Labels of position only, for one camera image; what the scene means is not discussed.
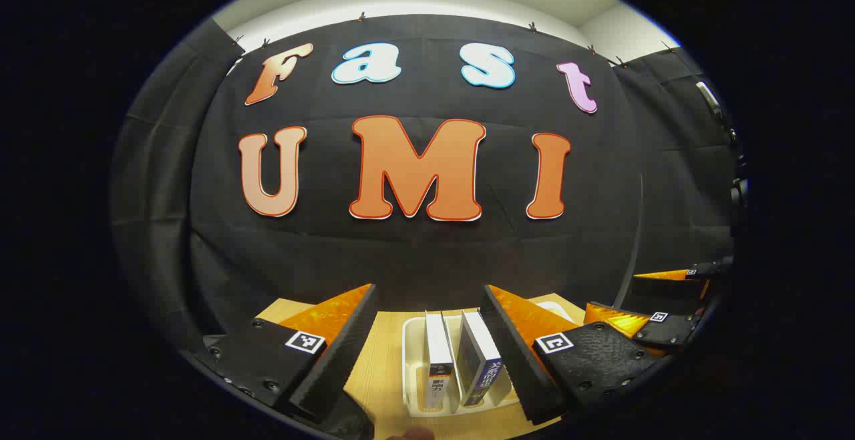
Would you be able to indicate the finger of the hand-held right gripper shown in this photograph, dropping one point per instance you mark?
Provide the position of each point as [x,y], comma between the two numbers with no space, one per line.
[668,293]
[671,330]

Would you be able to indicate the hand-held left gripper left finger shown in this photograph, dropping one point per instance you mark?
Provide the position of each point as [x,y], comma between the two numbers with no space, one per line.
[334,353]

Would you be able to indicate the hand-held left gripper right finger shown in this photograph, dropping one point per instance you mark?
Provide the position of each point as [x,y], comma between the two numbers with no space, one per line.
[518,360]

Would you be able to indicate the white book with blue cover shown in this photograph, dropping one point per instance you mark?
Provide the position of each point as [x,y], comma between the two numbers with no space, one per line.
[477,353]

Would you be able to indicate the white bookshelf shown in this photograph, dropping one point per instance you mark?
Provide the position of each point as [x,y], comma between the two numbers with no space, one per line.
[414,360]

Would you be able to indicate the white book with grey cover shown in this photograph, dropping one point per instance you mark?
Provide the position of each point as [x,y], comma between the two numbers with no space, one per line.
[437,350]

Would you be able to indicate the black equipment stand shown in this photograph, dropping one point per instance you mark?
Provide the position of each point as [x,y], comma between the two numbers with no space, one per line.
[708,96]

